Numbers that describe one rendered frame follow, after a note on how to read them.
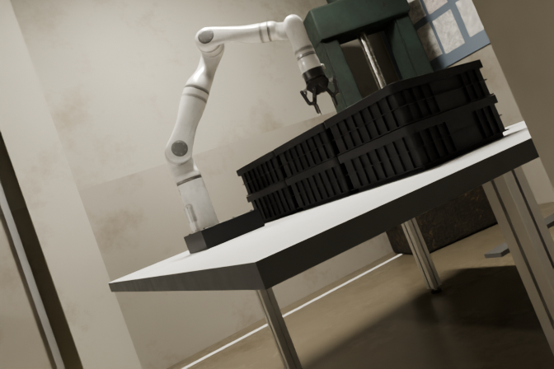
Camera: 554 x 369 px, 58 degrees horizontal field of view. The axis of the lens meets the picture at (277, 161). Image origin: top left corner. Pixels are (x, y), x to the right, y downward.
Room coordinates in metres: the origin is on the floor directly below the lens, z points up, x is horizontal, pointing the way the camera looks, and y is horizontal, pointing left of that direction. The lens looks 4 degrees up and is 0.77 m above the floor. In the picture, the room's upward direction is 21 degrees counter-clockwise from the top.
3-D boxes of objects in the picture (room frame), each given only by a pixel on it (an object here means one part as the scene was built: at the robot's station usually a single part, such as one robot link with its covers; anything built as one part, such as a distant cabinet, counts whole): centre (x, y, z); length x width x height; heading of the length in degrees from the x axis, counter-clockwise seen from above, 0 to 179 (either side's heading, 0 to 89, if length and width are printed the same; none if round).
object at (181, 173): (1.74, 0.31, 1.01); 0.09 x 0.09 x 0.17; 18
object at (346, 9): (4.01, -1.02, 1.33); 0.86 x 0.72 x 2.66; 118
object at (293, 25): (1.74, -0.23, 1.28); 0.09 x 0.07 x 0.15; 172
